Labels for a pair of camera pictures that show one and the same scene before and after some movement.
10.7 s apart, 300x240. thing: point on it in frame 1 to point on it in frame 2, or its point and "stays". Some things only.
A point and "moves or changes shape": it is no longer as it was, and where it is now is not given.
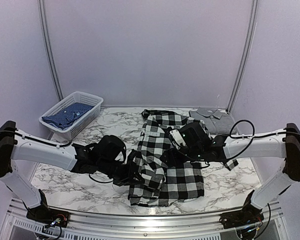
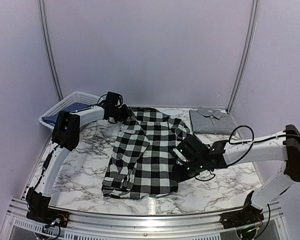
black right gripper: x=171 y=156 to x=180 y=175
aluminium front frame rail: x=25 y=222 stays
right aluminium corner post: x=250 y=43 stays
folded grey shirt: x=217 y=121 stays
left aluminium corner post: x=42 y=12 stays
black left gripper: x=128 y=178 to x=125 y=115
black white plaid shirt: x=165 y=182 moves or changes shape
